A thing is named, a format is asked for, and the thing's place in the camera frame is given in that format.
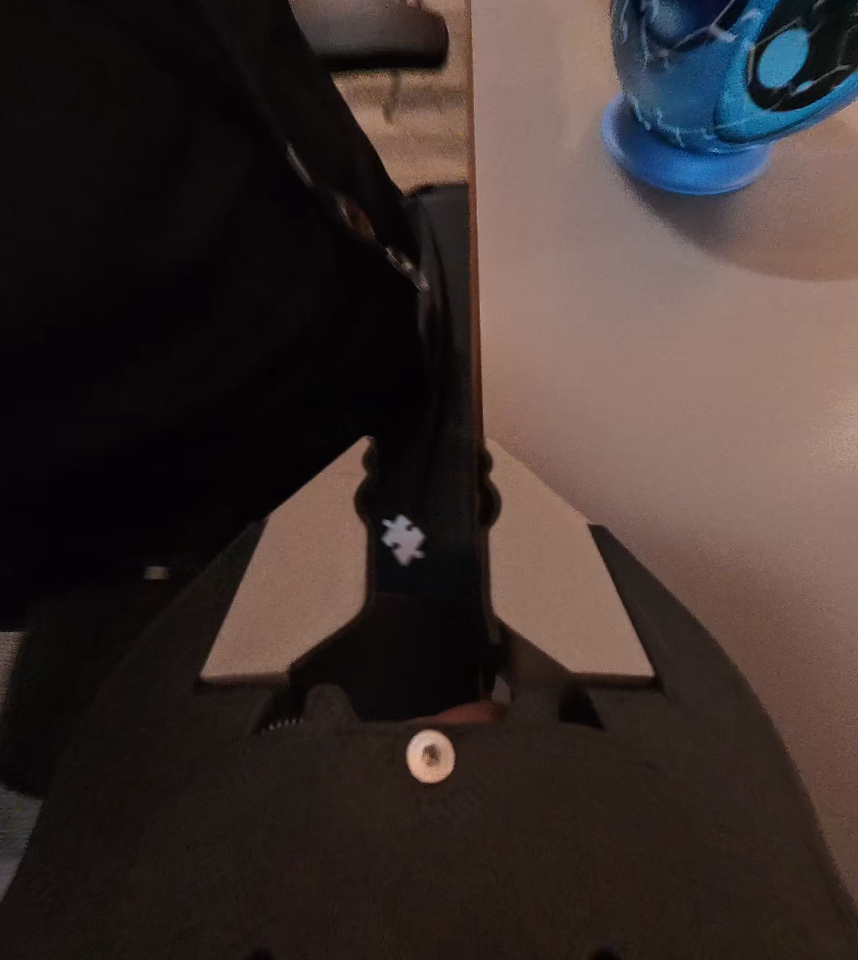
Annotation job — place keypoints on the office chair armrest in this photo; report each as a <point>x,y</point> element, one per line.
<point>384,41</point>

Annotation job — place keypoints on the blue ball stand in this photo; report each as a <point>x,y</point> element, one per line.
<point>669,157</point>

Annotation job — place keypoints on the person's black clothing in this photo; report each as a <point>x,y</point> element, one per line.
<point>136,300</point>

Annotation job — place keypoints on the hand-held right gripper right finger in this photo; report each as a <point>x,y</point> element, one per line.
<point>564,592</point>

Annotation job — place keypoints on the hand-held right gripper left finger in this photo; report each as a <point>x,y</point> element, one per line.
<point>286,592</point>

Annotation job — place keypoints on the blue puzzle ball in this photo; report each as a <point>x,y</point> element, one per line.
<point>774,52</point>

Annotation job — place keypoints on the single white puzzle piece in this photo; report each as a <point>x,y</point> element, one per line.
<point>403,540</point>

